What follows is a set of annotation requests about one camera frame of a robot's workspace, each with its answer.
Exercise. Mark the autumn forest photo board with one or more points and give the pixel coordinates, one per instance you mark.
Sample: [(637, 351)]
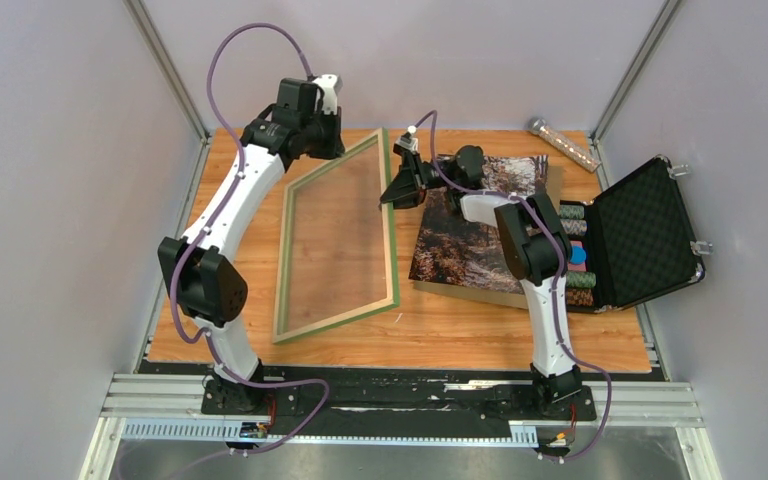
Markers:
[(456, 258)]

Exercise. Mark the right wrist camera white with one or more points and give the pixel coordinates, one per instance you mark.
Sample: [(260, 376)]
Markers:
[(407, 142)]

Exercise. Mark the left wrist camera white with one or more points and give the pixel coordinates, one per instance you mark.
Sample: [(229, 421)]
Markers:
[(329, 86)]

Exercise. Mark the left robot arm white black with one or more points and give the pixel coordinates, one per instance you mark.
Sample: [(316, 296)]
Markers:
[(206, 292)]

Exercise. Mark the black poker chip case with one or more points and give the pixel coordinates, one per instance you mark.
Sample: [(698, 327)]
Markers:
[(638, 240)]

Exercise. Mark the blue poker chip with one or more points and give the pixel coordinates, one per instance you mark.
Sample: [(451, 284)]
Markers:
[(578, 255)]

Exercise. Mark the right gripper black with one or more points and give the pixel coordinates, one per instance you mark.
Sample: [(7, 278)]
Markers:
[(408, 189)]

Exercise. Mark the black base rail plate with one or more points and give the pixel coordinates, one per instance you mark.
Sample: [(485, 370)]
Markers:
[(379, 402)]

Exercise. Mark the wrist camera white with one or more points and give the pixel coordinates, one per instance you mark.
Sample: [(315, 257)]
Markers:
[(407, 142), (329, 86)]

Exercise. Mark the silver glitter microphone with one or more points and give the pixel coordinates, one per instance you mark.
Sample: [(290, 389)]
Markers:
[(579, 155)]

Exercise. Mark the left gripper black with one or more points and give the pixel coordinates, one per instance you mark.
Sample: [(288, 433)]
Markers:
[(334, 148)]

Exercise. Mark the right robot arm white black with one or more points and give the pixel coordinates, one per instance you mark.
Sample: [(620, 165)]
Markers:
[(536, 250)]

